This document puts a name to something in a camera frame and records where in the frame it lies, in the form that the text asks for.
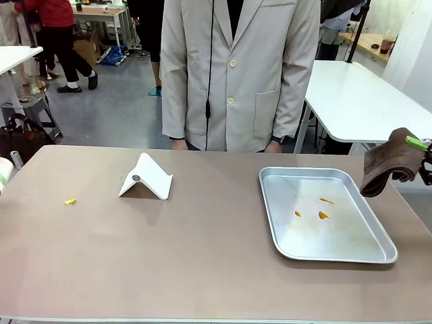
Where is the silver metal tray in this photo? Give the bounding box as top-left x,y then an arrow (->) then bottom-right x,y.
259,166 -> 399,264

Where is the dark hanging jacket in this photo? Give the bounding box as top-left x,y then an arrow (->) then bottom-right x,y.
319,0 -> 371,24

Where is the person's left forearm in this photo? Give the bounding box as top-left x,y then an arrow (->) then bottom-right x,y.
271,72 -> 320,138

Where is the black lavalier cable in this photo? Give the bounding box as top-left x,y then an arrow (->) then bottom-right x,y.
204,0 -> 217,151

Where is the person in red top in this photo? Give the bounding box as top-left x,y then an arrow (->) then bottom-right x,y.
23,0 -> 99,94

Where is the person's right forearm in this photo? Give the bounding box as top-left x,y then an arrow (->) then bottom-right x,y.
161,72 -> 190,140

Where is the silver drink can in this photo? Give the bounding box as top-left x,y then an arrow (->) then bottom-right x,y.
9,150 -> 24,169

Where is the person in black clothes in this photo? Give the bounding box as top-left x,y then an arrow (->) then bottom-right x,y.
127,0 -> 163,87

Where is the dark brown bag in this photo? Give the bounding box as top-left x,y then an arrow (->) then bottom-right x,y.
0,113 -> 55,165

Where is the black stand pole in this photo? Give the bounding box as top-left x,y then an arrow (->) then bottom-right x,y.
346,0 -> 372,64

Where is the wooden top desk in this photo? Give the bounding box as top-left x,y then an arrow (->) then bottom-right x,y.
70,5 -> 128,48

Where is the blue plastic bag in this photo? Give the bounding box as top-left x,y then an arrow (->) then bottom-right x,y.
97,45 -> 126,67

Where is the cardboard box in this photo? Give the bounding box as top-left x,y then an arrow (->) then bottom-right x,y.
72,32 -> 102,67

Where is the person in beige jacket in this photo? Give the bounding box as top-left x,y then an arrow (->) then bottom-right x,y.
160,0 -> 321,153

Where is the pink lint roller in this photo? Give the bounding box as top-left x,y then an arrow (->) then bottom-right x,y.
0,156 -> 15,196

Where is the brown towel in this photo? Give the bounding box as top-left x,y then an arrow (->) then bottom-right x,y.
359,127 -> 427,198

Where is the small white table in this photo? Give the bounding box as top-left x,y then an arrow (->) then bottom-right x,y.
0,45 -> 44,112

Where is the cup with dark drink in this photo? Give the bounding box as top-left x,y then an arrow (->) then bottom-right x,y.
379,30 -> 398,55

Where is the wooden table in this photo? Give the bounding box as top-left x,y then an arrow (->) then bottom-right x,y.
338,32 -> 401,65

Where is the white folded stand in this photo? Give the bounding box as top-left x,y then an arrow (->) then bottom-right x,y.
117,152 -> 173,201

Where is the person in beige trousers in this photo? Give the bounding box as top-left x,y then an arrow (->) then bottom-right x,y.
0,0 -> 47,95

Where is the grey metal stool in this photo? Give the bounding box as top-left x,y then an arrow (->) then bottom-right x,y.
1,95 -> 64,139

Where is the large white table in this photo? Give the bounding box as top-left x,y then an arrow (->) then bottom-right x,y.
293,59 -> 432,156

